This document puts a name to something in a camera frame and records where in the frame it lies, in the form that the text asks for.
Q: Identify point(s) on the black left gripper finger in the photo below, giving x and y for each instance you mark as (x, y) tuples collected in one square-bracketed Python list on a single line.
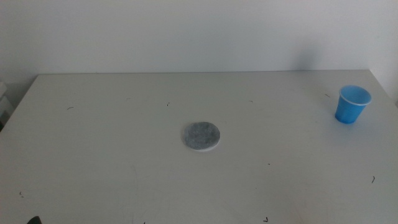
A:
[(34, 221)]

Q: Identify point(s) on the blue plastic cup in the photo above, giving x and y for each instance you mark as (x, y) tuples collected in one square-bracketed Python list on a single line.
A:
[(350, 107)]

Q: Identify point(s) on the round grey cup mat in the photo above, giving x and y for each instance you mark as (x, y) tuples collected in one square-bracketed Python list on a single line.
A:
[(201, 135)]

